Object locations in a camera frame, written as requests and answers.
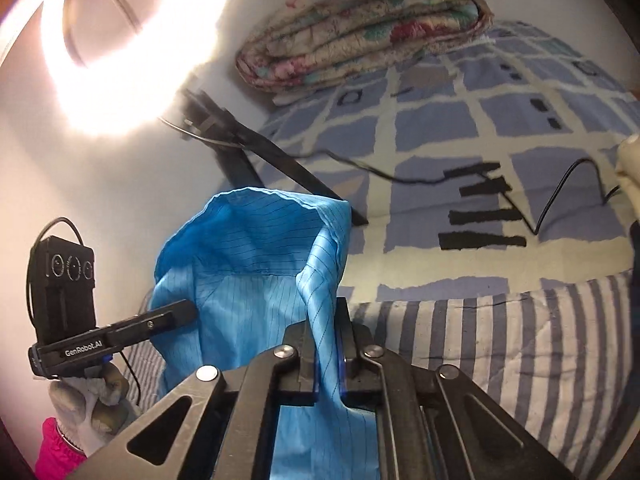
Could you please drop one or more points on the blue work coat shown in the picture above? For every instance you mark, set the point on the blue work coat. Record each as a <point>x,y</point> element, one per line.
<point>240,260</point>

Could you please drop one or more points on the person's left forearm pink sleeve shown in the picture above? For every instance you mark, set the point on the person's left forearm pink sleeve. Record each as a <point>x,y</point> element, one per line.
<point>55,455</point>

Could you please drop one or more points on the person's left hand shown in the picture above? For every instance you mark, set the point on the person's left hand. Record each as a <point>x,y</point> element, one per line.
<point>85,410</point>

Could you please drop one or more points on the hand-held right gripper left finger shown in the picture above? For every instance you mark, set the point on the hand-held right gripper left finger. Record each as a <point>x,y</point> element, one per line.
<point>305,375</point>

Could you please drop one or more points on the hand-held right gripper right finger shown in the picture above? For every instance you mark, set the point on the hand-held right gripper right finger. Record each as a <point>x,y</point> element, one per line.
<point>341,370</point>

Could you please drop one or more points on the black tripod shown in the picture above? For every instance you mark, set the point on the black tripod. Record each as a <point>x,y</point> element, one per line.
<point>280,160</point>

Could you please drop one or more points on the grey striped blanket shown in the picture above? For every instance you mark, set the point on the grey striped blanket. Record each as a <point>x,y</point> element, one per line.
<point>525,340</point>

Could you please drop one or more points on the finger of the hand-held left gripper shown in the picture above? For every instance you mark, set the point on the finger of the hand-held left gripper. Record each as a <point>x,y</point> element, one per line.
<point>160,317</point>

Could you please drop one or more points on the folded floral quilt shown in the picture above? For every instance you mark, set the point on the folded floral quilt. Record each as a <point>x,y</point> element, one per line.
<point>375,25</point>

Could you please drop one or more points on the blue checked bed sheet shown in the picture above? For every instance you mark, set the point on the blue checked bed sheet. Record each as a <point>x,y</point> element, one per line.
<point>440,115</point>

